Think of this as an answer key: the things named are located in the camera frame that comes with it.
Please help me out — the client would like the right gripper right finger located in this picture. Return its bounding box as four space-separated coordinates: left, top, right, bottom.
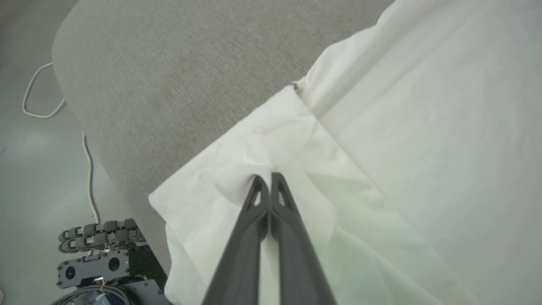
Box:
270 172 337 305

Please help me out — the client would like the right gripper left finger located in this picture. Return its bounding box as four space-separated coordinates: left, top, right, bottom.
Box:
202 175 271 305

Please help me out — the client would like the white long-sleeve garment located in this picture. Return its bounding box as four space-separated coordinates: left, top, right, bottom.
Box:
148 0 542 305

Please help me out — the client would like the grey cable drag chain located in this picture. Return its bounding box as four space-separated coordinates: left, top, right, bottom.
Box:
58 219 147 254

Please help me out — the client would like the grey metal bracket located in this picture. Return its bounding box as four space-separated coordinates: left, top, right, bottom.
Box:
56 249 130 289

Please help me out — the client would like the grey cable bundle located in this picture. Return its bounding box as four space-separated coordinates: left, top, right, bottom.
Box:
50 285 133 305

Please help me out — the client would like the white floor cable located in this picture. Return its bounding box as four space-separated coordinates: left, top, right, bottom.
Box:
22 62 100 225

